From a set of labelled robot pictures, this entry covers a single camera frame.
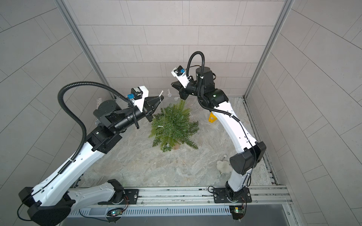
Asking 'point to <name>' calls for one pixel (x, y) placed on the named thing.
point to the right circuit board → (237, 211)
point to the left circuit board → (115, 212)
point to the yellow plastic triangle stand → (212, 118)
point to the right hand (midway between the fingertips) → (174, 83)
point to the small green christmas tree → (173, 126)
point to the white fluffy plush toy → (224, 166)
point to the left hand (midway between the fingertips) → (164, 97)
